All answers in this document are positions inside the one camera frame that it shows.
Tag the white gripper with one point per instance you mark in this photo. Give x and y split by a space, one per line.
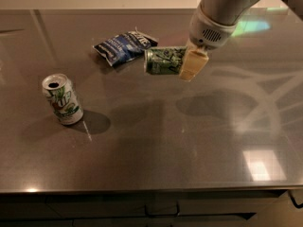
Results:
209 32

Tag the green soda can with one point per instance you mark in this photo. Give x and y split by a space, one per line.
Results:
164 60

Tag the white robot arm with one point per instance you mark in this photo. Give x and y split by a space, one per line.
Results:
228 12

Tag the white 7up can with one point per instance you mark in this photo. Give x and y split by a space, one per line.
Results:
59 91

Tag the blue chip bag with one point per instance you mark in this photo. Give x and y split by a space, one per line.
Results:
125 47

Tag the black cabinet handle right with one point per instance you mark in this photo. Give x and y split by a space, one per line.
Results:
293 200

